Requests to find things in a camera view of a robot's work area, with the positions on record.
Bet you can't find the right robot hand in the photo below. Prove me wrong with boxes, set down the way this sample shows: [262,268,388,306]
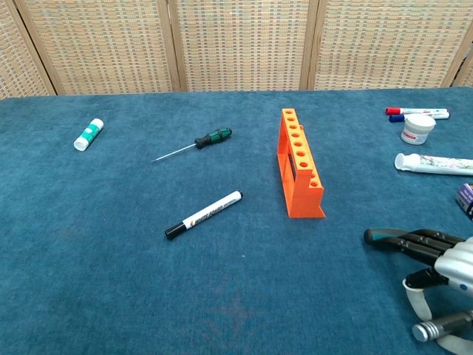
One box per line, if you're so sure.
[394,228,473,355]

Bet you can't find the orange tool holder block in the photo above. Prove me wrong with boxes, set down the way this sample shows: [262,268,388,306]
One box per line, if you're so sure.
[276,108,327,220]

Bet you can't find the black purple carton box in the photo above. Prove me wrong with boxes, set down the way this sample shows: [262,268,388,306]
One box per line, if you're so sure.
[455,183,473,222]

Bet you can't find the white toothpaste tube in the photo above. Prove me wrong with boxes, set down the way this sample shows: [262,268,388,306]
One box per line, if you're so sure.
[394,152,473,176]

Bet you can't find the white round jar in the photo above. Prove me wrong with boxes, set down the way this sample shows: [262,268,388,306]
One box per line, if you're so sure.
[401,113,438,146]

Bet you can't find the blue cap whiteboard marker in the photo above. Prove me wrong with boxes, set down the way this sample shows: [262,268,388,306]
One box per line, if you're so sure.
[388,112,451,124]

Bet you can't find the red cap whiteboard marker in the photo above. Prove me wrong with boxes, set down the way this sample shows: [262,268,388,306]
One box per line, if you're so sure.
[384,106,451,116]

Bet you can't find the black cap whiteboard marker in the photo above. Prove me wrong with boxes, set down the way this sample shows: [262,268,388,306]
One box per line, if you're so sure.
[164,190,244,240]

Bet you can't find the green black striped screwdriver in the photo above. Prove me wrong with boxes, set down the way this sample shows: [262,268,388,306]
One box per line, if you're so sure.
[150,127,233,163]

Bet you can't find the woven bamboo folding screen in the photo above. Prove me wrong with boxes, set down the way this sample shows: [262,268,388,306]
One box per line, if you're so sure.
[0,0,473,100]

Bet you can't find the blue carpet table mat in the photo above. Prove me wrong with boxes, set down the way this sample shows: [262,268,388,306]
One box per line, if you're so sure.
[0,87,473,355]

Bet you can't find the white green glue stick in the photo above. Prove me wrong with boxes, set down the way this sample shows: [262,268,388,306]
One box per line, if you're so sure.
[73,118,104,152]

